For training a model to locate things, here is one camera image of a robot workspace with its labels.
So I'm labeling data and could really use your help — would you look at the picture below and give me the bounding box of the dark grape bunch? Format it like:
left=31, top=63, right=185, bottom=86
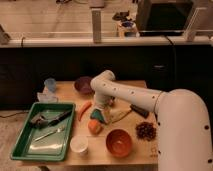
left=135, top=122, right=156, bottom=141

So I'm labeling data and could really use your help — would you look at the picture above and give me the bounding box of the grey object in tray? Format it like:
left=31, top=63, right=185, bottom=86
left=30, top=114, right=48, bottom=127

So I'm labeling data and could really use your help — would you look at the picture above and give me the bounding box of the teal sponge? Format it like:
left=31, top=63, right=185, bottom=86
left=90, top=109, right=106, bottom=124

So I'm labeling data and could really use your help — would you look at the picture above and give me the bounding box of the orange fruit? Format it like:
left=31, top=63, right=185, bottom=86
left=88, top=119, right=102, bottom=135

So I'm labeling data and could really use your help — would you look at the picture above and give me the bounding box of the blue plastic cup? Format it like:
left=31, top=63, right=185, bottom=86
left=44, top=78, right=56, bottom=92

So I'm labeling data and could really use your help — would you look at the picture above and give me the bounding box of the orange bowl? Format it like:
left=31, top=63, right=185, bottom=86
left=106, top=129, right=132, bottom=158

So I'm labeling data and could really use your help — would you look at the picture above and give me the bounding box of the black handled knife in tray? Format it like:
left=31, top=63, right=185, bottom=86
left=48, top=110, right=71, bottom=126

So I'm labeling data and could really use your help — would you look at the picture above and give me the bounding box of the white cup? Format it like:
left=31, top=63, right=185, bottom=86
left=70, top=136, right=88, bottom=155

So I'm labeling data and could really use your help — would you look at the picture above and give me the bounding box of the purple bowl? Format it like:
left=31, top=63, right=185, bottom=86
left=74, top=76, right=93, bottom=94

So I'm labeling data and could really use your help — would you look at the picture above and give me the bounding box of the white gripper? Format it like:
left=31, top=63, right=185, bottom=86
left=94, top=93, right=114, bottom=109

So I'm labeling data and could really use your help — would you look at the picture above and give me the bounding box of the green plastic tray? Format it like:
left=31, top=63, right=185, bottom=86
left=10, top=102, right=76, bottom=162

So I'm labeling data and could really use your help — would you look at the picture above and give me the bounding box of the black monitor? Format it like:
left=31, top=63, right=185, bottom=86
left=136, top=0, right=193, bottom=31

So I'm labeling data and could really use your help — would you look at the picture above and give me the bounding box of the orange carrot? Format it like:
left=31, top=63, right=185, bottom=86
left=77, top=101, right=92, bottom=121

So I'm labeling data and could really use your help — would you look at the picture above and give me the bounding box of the yellow banana piece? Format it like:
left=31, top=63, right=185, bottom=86
left=109, top=109, right=131, bottom=123

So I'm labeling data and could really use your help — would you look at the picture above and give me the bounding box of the silver fork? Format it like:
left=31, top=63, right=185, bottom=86
left=34, top=127, right=65, bottom=142

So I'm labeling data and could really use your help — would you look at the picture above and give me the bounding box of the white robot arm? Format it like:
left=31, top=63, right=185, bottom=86
left=91, top=70, right=213, bottom=171

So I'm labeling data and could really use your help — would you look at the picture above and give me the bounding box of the clear plastic bag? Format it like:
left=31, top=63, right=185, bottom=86
left=37, top=93, right=58, bottom=103

